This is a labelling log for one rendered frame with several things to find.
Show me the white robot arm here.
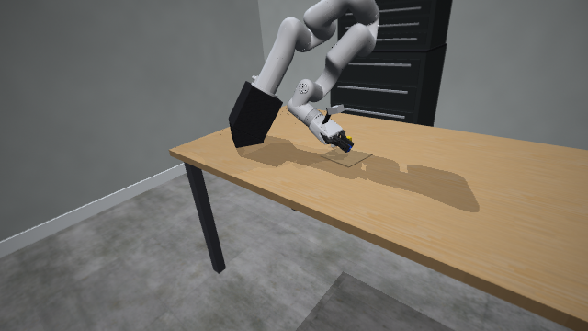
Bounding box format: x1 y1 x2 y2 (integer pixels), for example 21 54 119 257
251 0 379 127

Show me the tan square mat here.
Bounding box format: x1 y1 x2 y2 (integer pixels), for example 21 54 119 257
321 147 373 167

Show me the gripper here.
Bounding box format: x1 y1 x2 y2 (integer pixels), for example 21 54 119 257
309 113 354 152

